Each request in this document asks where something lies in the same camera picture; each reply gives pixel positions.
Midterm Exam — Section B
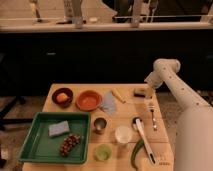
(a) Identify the black whiteboard eraser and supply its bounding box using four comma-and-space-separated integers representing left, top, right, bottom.
133, 89, 146, 98

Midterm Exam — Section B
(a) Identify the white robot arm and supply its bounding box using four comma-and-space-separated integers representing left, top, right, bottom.
145, 58, 213, 171

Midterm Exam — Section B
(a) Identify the silver fork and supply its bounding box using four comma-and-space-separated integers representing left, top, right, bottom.
148, 103, 157, 131

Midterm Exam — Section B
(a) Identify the grey cloth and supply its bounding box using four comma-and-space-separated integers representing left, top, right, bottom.
100, 91, 116, 115

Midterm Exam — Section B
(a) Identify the white cup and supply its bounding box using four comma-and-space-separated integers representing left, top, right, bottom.
115, 126, 132, 145

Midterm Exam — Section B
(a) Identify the green chili pepper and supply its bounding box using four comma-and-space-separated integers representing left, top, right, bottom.
131, 139, 144, 171

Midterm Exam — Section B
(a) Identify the small metal cup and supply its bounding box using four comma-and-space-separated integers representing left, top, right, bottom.
94, 118, 107, 134

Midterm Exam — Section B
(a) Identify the orange bowl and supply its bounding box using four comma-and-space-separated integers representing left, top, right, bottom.
76, 90, 102, 111

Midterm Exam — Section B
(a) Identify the dark brown bowl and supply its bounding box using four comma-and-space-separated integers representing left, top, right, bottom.
52, 88, 73, 108

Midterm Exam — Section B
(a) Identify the orange fruit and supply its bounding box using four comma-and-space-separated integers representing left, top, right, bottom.
56, 93, 68, 103

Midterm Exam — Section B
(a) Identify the blue sponge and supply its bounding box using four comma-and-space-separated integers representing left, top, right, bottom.
49, 121, 70, 137

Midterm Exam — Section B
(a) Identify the red grape bunch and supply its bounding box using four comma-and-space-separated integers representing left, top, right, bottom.
60, 134, 81, 157

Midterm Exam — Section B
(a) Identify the dark counter cabinet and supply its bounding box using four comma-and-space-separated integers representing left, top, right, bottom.
0, 30, 213, 95

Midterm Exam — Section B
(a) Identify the green plastic tray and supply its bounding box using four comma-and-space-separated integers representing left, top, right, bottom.
19, 112, 91, 164

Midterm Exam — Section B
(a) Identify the black office chair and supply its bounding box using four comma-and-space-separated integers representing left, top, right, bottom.
0, 53, 32, 168

